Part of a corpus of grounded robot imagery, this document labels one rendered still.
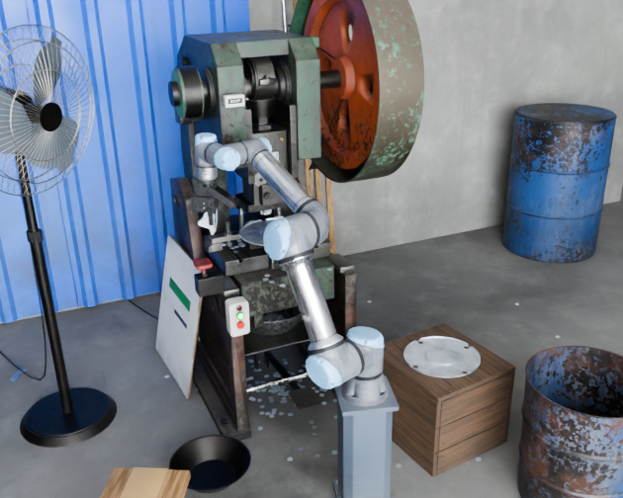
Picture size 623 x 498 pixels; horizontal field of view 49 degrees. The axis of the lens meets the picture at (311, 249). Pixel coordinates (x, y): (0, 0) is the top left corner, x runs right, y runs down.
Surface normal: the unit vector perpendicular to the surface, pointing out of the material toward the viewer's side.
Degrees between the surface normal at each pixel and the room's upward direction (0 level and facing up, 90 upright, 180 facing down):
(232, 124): 90
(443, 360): 0
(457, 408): 90
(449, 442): 90
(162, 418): 0
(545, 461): 92
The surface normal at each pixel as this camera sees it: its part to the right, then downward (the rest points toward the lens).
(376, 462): 0.14, 0.39
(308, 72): 0.40, 0.35
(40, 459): -0.02, -0.92
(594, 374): -0.49, 0.32
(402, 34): 0.35, -0.13
